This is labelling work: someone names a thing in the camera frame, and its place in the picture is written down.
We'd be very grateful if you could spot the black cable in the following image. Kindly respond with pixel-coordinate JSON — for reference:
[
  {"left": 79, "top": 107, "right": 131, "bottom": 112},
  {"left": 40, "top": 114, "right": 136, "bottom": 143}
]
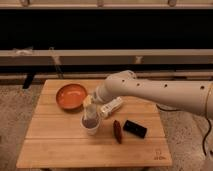
[{"left": 155, "top": 103, "right": 213, "bottom": 158}]

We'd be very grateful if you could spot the black rectangular device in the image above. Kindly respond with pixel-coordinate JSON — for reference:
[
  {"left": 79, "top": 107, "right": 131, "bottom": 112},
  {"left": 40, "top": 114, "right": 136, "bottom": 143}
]
[{"left": 123, "top": 120, "right": 147, "bottom": 138}]

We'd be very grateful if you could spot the wooden table board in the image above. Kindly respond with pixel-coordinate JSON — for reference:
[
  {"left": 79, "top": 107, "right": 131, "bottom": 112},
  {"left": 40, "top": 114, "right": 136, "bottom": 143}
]
[{"left": 17, "top": 80, "right": 172, "bottom": 169}]

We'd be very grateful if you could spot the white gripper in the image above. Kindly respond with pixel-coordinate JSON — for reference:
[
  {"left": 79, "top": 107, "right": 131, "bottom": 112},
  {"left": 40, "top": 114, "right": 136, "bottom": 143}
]
[{"left": 83, "top": 86, "right": 105, "bottom": 120}]

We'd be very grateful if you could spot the white ceramic cup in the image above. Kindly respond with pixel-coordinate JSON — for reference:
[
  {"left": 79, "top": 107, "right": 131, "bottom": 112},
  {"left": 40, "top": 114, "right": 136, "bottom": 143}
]
[{"left": 81, "top": 114, "right": 101, "bottom": 135}]

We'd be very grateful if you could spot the white sponge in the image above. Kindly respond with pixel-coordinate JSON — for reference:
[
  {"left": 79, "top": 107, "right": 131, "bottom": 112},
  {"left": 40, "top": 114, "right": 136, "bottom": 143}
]
[{"left": 83, "top": 95, "right": 97, "bottom": 120}]

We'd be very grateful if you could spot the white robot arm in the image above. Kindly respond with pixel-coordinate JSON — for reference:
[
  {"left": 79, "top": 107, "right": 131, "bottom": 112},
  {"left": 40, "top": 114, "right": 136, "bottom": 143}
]
[{"left": 91, "top": 70, "right": 213, "bottom": 119}]

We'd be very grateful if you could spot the dark red oblong object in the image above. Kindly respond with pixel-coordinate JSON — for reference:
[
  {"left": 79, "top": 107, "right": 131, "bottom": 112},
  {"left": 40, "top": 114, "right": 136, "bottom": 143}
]
[{"left": 113, "top": 120, "right": 122, "bottom": 144}]

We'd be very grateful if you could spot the orange bowl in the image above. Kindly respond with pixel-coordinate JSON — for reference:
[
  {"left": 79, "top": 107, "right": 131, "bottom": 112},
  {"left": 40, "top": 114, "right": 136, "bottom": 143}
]
[{"left": 56, "top": 83, "right": 87, "bottom": 110}]

